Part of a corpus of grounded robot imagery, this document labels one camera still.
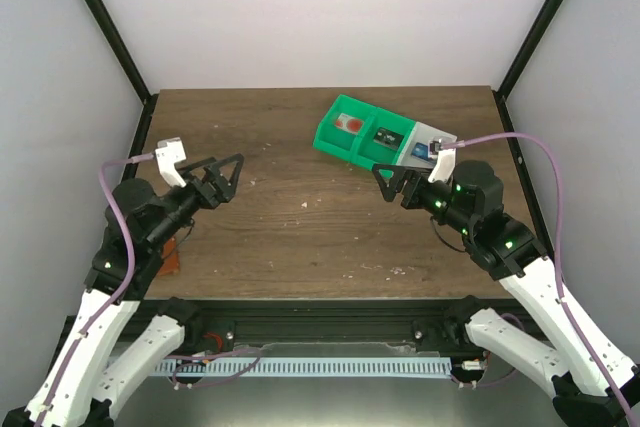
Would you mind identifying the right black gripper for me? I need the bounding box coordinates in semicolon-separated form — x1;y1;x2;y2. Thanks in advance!
373;163;475;236

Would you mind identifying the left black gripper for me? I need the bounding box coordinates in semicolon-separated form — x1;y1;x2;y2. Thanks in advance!
149;154;247;250

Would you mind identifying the brown leather card holder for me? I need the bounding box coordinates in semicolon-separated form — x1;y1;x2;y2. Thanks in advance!
156;237;180;277

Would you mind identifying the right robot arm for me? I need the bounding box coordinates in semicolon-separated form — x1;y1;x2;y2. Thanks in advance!
372;160;639;426

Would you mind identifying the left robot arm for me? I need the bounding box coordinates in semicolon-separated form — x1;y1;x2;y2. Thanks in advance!
3;153;244;426

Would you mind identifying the blue card in bin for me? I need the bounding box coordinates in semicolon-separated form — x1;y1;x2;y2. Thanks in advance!
411;142;430;161

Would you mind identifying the black card in bin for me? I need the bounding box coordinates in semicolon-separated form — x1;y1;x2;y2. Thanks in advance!
374;127;404;151

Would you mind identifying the red white card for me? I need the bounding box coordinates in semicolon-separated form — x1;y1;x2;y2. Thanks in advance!
333;113;364;135

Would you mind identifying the green bin middle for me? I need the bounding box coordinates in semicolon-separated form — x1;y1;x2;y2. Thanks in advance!
350;107;416;170

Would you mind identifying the green bin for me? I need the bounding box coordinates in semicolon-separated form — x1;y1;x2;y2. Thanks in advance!
350;107;416;170
313;94;377;161

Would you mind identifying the white bin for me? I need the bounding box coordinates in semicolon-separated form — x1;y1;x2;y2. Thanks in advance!
395;122;457;169

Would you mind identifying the green bin far left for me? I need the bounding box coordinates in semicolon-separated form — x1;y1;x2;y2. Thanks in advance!
313;94;377;161

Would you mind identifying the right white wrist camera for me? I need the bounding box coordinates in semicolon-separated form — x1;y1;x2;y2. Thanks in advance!
428;137;456;183

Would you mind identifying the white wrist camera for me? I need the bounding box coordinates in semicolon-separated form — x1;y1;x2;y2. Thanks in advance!
428;137;456;183
154;137;186;188

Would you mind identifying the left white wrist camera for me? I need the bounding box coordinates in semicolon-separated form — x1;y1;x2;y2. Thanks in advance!
154;137;186;188

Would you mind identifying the black aluminium frame rail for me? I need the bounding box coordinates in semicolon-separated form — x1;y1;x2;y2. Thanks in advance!
190;299;476;356

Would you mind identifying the light blue slotted cable duct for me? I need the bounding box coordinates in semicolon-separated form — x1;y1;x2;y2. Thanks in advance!
152;357;452;379

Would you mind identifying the left black frame post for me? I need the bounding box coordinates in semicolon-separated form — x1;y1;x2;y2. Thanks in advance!
53;0;153;103

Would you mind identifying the black frame post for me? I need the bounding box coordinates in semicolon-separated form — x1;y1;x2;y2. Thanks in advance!
497;0;596;101
53;0;153;103

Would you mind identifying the right black frame post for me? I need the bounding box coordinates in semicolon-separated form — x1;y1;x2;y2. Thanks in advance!
497;0;596;101

